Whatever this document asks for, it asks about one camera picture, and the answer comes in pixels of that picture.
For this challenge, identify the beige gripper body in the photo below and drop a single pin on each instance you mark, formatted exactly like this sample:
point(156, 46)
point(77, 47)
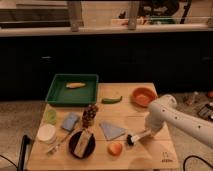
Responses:
point(154, 132)

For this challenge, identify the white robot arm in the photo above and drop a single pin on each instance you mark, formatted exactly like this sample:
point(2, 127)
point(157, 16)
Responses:
point(163, 110)

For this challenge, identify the green plastic tray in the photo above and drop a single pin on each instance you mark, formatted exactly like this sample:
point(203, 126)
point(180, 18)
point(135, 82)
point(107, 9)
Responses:
point(60, 96)

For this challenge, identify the orange bowl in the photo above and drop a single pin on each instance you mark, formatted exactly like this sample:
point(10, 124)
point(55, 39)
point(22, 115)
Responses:
point(143, 96)

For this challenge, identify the orange peach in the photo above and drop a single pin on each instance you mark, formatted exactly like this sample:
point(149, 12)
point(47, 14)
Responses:
point(115, 148)

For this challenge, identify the blue triangular cloth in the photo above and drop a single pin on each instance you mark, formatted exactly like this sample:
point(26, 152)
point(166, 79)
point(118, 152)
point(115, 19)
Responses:
point(111, 131)

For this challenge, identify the green chili pepper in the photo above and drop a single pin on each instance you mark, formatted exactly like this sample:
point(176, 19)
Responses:
point(111, 100)

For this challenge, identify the purple grape bunch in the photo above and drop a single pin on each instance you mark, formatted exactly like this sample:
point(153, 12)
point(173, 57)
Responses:
point(89, 115)

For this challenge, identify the white bar on plate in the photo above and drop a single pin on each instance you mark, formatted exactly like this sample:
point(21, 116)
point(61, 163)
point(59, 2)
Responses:
point(82, 143)

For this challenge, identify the black round plate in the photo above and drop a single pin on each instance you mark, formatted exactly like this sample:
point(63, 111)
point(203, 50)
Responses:
point(73, 142)

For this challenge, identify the blue sponge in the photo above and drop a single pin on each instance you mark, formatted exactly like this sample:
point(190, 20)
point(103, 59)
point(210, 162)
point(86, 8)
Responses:
point(70, 121)

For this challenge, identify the yellow corn cob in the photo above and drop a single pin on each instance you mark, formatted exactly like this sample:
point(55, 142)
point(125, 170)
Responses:
point(75, 85)

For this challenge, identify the silver fork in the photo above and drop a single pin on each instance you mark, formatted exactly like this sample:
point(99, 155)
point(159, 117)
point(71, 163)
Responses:
point(54, 149)

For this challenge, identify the black clamp post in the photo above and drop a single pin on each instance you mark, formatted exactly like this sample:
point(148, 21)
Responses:
point(24, 144)

